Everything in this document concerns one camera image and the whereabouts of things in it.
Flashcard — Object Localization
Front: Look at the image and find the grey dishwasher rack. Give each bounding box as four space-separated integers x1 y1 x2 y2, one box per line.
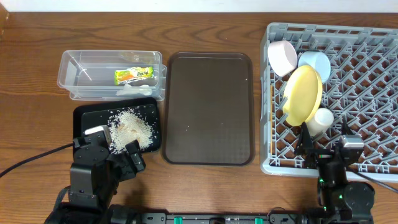
260 22 397 182

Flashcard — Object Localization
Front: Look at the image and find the dark brown serving tray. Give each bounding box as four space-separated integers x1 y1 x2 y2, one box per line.
161 52 255 166

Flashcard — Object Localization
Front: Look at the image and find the white cup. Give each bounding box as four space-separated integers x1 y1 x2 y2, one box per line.
307 108 334 136

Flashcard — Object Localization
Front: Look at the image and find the clear plastic bin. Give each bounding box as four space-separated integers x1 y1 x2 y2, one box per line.
57 50 167 101

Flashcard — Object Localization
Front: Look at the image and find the pink bowl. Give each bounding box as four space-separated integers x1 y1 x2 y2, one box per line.
267 40 297 77

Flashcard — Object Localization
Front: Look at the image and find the white tissue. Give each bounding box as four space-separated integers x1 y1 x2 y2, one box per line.
116 84 152 96

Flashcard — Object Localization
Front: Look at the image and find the green snack wrapper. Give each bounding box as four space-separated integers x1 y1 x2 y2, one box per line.
114 67 154 85

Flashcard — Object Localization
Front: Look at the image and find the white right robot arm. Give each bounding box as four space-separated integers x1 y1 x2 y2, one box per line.
295 123 375 223

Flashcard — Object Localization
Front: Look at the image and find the rice pile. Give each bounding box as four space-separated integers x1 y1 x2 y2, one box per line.
107 109 155 154

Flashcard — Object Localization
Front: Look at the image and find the yellow plate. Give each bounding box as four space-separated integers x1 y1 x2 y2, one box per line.
282 65 323 126

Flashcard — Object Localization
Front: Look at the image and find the wooden chopstick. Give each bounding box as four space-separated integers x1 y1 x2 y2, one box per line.
269 84 274 155

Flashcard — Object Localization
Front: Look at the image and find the light blue bowl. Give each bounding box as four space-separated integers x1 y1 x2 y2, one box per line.
298 51 331 83

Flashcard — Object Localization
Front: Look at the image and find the black waste tray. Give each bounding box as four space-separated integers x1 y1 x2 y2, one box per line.
73 97 162 152

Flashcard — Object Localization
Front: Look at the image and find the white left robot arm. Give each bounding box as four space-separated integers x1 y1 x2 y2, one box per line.
46 125 311 224

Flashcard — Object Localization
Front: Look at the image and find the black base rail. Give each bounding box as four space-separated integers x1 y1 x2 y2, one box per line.
132 207 313 224

